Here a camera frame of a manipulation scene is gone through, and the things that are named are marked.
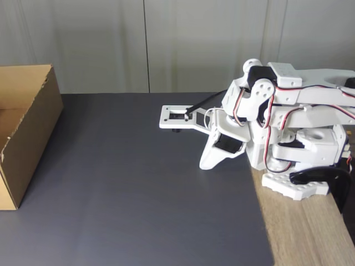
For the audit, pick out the brown cardboard box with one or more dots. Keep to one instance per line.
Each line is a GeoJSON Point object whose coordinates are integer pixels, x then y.
{"type": "Point", "coordinates": [30, 133]}

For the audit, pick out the dark grey table mat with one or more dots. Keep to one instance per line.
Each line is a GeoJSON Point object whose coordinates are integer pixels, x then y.
{"type": "Point", "coordinates": [124, 180]}

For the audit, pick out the black table clamp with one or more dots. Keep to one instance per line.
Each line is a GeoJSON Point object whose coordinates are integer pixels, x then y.
{"type": "Point", "coordinates": [338, 188]}

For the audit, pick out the white gripper camera bracket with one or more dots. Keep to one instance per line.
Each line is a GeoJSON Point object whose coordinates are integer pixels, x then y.
{"type": "Point", "coordinates": [166, 122]}

